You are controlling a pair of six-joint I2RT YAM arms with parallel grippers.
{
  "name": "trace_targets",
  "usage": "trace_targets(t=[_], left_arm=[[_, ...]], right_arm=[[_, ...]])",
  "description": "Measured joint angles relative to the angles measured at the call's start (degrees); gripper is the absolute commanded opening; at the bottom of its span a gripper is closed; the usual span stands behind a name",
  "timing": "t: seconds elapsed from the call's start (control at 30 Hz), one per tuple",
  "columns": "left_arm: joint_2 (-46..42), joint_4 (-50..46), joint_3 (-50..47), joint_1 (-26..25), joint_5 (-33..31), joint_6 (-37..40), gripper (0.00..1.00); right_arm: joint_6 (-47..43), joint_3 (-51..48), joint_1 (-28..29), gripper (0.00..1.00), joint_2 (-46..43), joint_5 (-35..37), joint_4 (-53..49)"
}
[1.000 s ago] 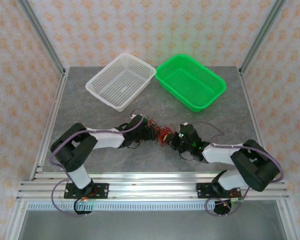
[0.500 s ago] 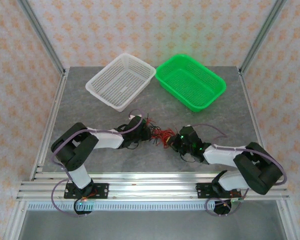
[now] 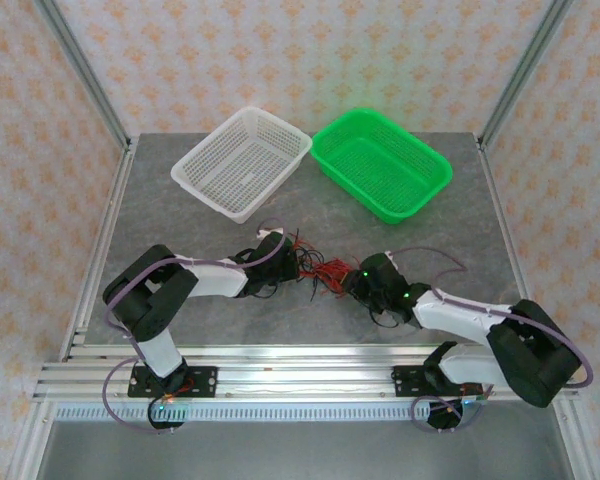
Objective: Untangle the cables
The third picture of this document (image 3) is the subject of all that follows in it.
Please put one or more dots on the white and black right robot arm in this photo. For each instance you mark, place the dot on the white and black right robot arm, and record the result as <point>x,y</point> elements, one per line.
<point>455,315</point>

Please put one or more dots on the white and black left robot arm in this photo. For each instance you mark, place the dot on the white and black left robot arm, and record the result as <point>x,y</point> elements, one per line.
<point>215,277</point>

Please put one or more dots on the white plastic mesh basket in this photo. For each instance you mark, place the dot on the white plastic mesh basket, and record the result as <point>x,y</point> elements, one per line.
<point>240,165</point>

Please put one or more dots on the green plastic mesh basket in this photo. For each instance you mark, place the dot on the green plastic mesh basket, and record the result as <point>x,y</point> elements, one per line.
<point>380,165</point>

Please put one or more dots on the grey metal base panel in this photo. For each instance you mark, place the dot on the grey metal base panel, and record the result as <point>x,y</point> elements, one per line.
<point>305,450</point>

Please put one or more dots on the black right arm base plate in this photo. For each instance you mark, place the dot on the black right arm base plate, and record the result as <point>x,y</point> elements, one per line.
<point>410,380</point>

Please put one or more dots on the aluminium mounting rail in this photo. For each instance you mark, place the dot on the aluminium mounting rail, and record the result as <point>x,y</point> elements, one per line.
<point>305,375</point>

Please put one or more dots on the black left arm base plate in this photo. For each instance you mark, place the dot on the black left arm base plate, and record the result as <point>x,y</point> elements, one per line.
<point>205,382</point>

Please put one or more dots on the aluminium right table side rail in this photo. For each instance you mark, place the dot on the aluminium right table side rail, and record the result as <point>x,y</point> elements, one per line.
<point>505,225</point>

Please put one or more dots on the aluminium table side rail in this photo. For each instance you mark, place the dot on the aluminium table side rail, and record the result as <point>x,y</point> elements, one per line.
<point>505,225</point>
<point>102,240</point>

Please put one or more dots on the aluminium left table side rail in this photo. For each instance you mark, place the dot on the aluminium left table side rail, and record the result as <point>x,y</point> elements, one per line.
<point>102,240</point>

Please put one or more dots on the aluminium right frame post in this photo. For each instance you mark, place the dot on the aluminium right frame post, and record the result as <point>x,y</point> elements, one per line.
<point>525,70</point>

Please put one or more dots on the aluminium frame post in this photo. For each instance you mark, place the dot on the aluminium frame post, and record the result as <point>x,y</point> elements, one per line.
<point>80,65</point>
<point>525,70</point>

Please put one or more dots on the aluminium left frame post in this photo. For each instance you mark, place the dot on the aluminium left frame post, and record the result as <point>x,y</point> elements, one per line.
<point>80,65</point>

